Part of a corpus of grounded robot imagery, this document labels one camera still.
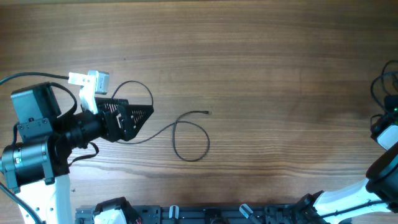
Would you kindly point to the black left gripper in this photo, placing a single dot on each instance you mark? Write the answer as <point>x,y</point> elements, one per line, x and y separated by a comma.
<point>127,131</point>

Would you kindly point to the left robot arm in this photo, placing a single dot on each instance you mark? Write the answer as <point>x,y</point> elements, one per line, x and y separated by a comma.
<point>36,169</point>

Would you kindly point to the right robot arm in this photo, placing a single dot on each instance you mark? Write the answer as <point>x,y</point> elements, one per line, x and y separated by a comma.
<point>376,193</point>

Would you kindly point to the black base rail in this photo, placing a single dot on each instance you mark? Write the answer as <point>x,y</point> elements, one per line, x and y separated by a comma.
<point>154,214</point>

